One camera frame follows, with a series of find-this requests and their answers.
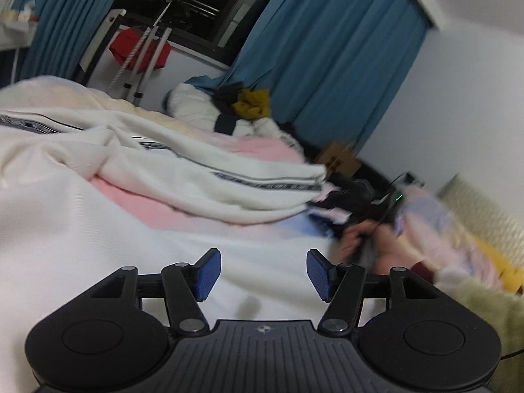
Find white duvet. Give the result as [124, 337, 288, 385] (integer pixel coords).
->
[165, 76, 304, 148]

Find red cloth on rack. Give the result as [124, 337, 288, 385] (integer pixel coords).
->
[109, 27, 173, 72]

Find black cloth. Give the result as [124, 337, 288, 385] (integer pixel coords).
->
[212, 83, 247, 135]

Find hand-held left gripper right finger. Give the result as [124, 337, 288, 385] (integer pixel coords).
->
[306, 248, 445, 335]

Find mustard yellow cloth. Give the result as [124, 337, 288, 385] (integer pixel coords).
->
[232, 87, 273, 121]

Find cardboard box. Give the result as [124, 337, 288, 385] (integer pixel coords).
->
[314, 141, 363, 176]

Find cream quilted cushion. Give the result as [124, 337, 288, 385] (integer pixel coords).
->
[437, 172, 524, 265]

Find dark window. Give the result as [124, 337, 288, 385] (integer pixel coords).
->
[110, 0, 296, 66]

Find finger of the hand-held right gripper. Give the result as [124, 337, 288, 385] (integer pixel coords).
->
[308, 195, 353, 215]
[327, 173, 361, 192]

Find blue curtain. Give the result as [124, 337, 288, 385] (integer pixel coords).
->
[192, 0, 431, 153]
[12, 0, 137, 86]

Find white metal rack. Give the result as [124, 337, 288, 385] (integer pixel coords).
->
[78, 0, 175, 108]

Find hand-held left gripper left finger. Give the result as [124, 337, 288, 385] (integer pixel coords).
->
[84, 248, 224, 335]

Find person's right hand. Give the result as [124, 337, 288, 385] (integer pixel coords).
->
[339, 220, 416, 277]

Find pastel blanket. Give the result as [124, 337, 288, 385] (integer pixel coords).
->
[0, 74, 506, 336]

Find white garment with black stripe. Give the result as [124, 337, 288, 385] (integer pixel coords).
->
[0, 105, 329, 227]

